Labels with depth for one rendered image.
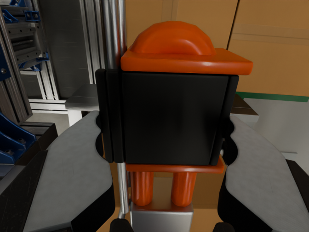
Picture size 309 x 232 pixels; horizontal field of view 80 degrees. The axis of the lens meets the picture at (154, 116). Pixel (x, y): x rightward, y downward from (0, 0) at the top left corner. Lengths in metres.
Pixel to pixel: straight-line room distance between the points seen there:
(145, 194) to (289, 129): 1.62
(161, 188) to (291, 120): 1.55
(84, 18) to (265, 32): 0.76
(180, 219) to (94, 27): 0.93
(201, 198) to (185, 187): 0.29
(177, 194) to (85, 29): 0.93
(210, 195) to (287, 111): 1.25
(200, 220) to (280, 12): 0.64
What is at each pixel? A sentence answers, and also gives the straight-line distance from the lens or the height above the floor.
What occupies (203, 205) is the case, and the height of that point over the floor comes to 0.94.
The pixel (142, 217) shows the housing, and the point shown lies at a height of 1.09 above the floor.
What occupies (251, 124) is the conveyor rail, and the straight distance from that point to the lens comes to 0.80.
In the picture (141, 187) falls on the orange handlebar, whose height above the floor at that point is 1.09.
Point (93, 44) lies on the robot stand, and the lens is 1.03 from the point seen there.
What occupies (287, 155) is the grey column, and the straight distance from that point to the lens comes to 1.89.
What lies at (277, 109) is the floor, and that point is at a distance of 1.60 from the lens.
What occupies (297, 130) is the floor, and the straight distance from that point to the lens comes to 1.79.
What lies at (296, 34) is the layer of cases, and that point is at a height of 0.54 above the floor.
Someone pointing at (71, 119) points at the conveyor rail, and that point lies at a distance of 0.77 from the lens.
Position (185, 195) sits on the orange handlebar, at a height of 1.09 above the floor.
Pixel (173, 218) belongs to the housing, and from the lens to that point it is 0.21.
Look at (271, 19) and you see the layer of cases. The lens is 0.75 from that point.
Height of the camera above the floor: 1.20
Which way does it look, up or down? 62 degrees down
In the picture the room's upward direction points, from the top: 179 degrees counter-clockwise
